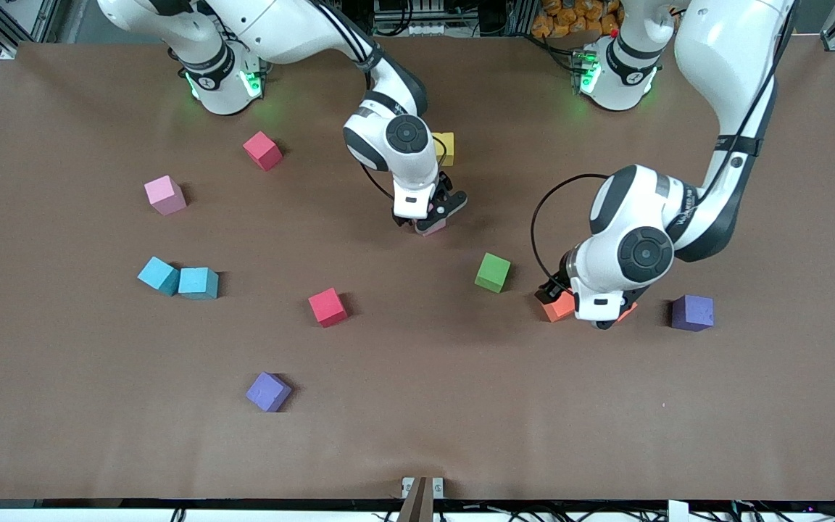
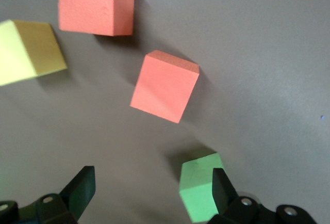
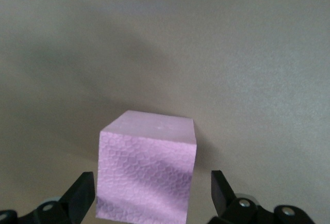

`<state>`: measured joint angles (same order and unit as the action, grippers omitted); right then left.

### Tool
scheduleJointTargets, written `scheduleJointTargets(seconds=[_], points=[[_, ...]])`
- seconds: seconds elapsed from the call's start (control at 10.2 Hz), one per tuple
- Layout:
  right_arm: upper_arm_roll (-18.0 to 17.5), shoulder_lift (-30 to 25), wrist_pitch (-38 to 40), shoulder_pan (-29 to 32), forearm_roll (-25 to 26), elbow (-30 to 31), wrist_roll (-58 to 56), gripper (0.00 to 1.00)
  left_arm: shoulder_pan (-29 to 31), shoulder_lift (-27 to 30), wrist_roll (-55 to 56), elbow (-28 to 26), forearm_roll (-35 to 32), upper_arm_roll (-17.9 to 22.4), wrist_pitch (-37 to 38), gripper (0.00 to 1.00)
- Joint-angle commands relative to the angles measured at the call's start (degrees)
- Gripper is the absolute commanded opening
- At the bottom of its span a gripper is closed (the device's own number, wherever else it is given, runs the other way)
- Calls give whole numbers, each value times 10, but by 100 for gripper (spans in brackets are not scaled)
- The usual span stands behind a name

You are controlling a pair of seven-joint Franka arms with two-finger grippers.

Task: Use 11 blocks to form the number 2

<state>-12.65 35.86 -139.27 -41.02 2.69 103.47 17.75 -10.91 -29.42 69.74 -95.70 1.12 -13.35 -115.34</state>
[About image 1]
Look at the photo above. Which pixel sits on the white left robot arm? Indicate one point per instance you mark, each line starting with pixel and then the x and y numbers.
pixel 606 268

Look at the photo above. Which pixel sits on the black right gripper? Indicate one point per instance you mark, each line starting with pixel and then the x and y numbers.
pixel 443 193

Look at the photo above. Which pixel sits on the brown paper table cover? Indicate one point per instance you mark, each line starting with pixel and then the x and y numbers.
pixel 417 435

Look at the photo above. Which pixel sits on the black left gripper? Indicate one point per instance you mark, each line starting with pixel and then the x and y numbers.
pixel 552 288

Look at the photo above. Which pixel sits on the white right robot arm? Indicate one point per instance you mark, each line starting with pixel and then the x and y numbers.
pixel 417 174

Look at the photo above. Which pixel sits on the white equipment rack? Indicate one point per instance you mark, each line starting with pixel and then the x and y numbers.
pixel 425 29

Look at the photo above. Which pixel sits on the small metal bracket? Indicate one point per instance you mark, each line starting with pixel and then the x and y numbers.
pixel 438 487

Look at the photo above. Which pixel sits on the red foam cube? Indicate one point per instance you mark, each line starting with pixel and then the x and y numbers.
pixel 263 151
pixel 327 306

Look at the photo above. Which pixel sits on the orange packaged goods pile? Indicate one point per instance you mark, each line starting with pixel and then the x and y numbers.
pixel 577 18

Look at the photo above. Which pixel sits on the cyan foam cube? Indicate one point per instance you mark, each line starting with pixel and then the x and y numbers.
pixel 198 283
pixel 157 275

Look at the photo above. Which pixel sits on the yellow foam cube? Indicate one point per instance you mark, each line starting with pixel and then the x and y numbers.
pixel 446 151

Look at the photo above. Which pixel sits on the orange foam cube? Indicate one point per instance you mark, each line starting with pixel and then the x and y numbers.
pixel 629 312
pixel 559 308

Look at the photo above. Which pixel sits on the pink foam cube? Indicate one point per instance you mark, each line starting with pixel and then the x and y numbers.
pixel 432 228
pixel 164 194

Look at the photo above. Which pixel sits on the black table edge rail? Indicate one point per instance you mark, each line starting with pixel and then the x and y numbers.
pixel 98 503

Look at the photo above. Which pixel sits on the purple foam cube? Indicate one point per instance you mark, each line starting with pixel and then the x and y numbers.
pixel 692 312
pixel 267 391

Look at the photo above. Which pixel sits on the green foam cube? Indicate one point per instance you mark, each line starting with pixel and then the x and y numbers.
pixel 493 272

